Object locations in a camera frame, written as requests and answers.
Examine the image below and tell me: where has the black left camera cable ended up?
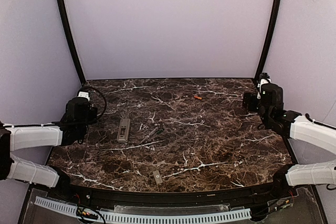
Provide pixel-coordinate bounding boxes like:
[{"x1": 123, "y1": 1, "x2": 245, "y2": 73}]
[{"x1": 86, "y1": 87, "x2": 108, "y2": 120}]

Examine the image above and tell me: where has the black frame post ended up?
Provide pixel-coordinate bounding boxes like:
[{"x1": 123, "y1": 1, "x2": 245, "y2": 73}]
[
  {"x1": 56, "y1": 0, "x2": 86, "y2": 86},
  {"x1": 254, "y1": 0, "x2": 281, "y2": 81}
]

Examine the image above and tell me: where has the right white cable duct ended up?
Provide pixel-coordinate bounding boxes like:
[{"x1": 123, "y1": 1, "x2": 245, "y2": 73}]
[{"x1": 101, "y1": 209, "x2": 251, "y2": 224}]

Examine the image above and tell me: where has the white remote control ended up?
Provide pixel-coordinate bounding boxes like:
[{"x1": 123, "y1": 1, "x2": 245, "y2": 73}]
[{"x1": 117, "y1": 119, "x2": 131, "y2": 143}]

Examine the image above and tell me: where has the clear handled screwdriver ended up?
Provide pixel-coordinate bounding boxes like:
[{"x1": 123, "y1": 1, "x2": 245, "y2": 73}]
[{"x1": 140, "y1": 128, "x2": 158, "y2": 144}]

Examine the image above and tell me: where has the grey battery cover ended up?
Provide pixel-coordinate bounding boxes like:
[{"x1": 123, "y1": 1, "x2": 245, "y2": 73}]
[{"x1": 153, "y1": 170, "x2": 163, "y2": 184}]

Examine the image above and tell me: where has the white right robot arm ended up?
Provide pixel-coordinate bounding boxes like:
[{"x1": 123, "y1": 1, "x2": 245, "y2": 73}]
[{"x1": 243, "y1": 83, "x2": 335, "y2": 192}]

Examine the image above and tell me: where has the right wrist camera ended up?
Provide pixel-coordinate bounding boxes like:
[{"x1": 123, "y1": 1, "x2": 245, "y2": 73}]
[{"x1": 257, "y1": 72, "x2": 271, "y2": 89}]

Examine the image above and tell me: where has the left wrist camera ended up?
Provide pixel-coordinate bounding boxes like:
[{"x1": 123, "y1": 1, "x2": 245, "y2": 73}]
[{"x1": 77, "y1": 90, "x2": 90, "y2": 101}]

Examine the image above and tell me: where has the white cable duct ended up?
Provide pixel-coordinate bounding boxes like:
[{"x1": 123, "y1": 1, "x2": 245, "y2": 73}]
[
  {"x1": 34, "y1": 196, "x2": 77, "y2": 217},
  {"x1": 101, "y1": 209, "x2": 251, "y2": 224}
]

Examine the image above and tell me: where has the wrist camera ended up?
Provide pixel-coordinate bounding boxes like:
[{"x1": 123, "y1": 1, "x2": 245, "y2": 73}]
[
  {"x1": 257, "y1": 72, "x2": 271, "y2": 89},
  {"x1": 77, "y1": 90, "x2": 90, "y2": 101}
]

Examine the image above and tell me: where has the right black frame post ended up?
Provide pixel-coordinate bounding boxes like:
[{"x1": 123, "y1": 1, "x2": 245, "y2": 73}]
[{"x1": 254, "y1": 0, "x2": 281, "y2": 81}]

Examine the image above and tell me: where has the left black frame post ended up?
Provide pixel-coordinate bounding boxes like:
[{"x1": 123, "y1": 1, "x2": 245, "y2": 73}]
[{"x1": 56, "y1": 0, "x2": 86, "y2": 86}]

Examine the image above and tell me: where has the left white cable duct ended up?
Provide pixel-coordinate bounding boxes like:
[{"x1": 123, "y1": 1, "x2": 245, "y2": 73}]
[{"x1": 34, "y1": 196, "x2": 77, "y2": 217}]

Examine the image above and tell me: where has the black front rail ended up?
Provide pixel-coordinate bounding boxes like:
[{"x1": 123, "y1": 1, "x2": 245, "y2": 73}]
[{"x1": 73, "y1": 183, "x2": 275, "y2": 208}]

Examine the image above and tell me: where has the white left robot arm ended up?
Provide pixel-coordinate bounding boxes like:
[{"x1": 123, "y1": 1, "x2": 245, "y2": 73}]
[{"x1": 1, "y1": 97, "x2": 98, "y2": 188}]

